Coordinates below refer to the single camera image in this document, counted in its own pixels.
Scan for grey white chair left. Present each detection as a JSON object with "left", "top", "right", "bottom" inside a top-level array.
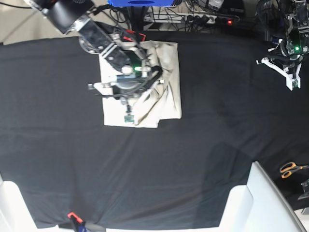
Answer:
[{"left": 0, "top": 179, "right": 59, "bottom": 232}]

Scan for cream white T-shirt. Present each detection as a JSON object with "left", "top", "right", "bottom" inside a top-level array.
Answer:
[{"left": 102, "top": 41, "right": 182, "bottom": 128}]

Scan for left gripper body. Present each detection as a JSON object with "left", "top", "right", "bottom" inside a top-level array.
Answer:
[{"left": 256, "top": 39, "right": 302, "bottom": 91}]

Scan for black table cloth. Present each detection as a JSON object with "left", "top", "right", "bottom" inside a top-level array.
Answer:
[{"left": 0, "top": 31, "right": 309, "bottom": 230}]

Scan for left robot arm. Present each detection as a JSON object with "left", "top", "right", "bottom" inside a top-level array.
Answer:
[{"left": 256, "top": 0, "right": 309, "bottom": 91}]

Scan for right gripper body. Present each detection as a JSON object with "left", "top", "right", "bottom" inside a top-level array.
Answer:
[{"left": 88, "top": 66, "right": 163, "bottom": 124}]

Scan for orange handled scissors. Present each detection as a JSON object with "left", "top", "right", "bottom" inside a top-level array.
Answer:
[{"left": 280, "top": 162, "right": 309, "bottom": 179}]

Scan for black orange clamp top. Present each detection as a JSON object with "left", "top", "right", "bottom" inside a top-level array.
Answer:
[{"left": 113, "top": 27, "right": 146, "bottom": 43}]

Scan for black orange clamp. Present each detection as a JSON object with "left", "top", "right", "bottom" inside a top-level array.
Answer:
[
  {"left": 113, "top": 27, "right": 146, "bottom": 43},
  {"left": 67, "top": 212, "right": 106, "bottom": 232}
]

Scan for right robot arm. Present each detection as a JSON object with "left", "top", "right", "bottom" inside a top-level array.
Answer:
[{"left": 26, "top": 0, "right": 163, "bottom": 125}]

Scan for black camera pole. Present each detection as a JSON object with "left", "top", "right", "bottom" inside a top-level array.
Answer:
[{"left": 129, "top": 7, "right": 147, "bottom": 31}]

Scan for black orange clamp bottom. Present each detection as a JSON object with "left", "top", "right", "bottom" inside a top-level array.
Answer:
[{"left": 67, "top": 212, "right": 106, "bottom": 232}]

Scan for white power strip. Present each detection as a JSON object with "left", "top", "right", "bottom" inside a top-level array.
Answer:
[{"left": 144, "top": 12, "right": 239, "bottom": 26}]

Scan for blue box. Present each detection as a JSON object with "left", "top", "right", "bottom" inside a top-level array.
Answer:
[{"left": 107, "top": 0, "right": 182, "bottom": 7}]

